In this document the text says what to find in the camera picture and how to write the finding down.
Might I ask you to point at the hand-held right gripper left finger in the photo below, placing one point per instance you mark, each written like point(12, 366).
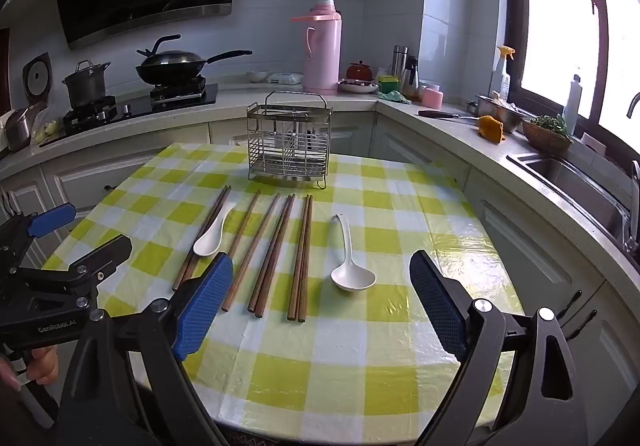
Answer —
point(205, 306)

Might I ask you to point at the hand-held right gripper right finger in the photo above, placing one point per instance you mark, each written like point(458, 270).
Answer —
point(437, 301)

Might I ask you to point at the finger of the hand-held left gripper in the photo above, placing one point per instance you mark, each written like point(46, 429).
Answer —
point(50, 221)
point(105, 256)

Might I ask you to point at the small white soup spoon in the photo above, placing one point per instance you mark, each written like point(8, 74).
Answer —
point(207, 242)

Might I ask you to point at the person's left hand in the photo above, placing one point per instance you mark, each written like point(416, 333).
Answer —
point(45, 366)

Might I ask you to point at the clear plastic bag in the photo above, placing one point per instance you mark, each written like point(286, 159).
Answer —
point(49, 129)

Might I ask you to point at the silver rice cooker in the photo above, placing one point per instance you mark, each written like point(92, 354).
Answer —
point(20, 129)

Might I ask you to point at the yellow checkered tablecloth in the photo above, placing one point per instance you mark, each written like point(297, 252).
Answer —
point(350, 356)

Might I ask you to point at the steel stockpot with lid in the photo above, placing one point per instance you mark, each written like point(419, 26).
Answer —
point(85, 89)

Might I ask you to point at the black gas stove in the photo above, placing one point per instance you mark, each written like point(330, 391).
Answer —
point(140, 104)

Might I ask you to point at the steel kitchen sink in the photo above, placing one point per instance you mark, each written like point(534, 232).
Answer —
point(565, 176)

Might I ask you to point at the orange cloth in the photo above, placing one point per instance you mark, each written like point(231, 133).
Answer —
point(491, 129)

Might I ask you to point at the black wok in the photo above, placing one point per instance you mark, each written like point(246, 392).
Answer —
point(170, 72)

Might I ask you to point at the steel basin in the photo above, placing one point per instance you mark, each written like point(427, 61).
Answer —
point(505, 119)

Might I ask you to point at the wicker basket with greens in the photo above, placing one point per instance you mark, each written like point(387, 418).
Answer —
point(545, 139)

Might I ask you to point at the pink plastic container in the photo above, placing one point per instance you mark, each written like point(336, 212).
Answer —
point(432, 99)

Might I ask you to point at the steel wok lid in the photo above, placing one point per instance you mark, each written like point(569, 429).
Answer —
point(170, 57)

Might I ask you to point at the green dish cloth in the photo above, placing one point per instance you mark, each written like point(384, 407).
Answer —
point(397, 98)

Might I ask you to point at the white cup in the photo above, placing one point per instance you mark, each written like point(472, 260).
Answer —
point(431, 87)

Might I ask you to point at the green container yellow lid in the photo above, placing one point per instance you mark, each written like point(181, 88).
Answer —
point(387, 85)

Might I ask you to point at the oil bottle black top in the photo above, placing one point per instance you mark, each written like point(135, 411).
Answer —
point(411, 76)

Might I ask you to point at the plate with chopsticks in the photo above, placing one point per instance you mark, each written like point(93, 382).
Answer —
point(357, 87)

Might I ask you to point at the spray bottle yellow trigger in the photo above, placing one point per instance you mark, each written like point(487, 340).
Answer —
point(504, 81)

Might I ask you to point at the small white bowl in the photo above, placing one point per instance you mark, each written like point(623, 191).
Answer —
point(258, 76)

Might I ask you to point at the white wipes pack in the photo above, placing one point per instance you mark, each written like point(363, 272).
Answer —
point(285, 79)

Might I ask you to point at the white dish soap bottle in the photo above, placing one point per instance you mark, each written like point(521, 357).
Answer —
point(572, 101)

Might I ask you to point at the red ceramic pot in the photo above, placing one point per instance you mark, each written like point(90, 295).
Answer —
point(359, 71)

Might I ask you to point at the steel vacuum bottle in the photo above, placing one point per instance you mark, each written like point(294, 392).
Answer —
point(399, 61)

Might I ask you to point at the pink thermos jug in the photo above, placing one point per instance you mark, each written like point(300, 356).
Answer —
point(322, 61)

